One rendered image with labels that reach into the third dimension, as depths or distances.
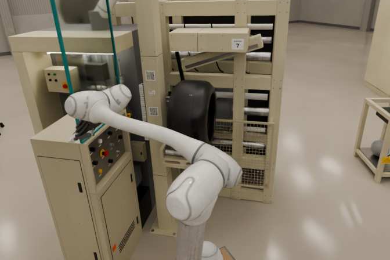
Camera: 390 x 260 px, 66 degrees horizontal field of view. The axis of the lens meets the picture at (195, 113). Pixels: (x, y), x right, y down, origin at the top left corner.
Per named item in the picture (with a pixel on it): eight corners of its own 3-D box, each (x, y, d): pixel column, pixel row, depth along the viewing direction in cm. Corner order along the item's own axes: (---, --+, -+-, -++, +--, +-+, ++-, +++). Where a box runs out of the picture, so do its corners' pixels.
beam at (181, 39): (169, 51, 238) (168, 32, 232) (178, 45, 260) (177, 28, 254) (246, 53, 224) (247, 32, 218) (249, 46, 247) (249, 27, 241)
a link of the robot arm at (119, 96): (108, 98, 142) (86, 100, 130) (128, 79, 135) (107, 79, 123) (118, 117, 140) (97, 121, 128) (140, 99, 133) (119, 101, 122)
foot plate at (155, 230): (148, 233, 279) (148, 231, 278) (158, 213, 303) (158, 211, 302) (176, 237, 273) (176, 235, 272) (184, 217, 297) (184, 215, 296)
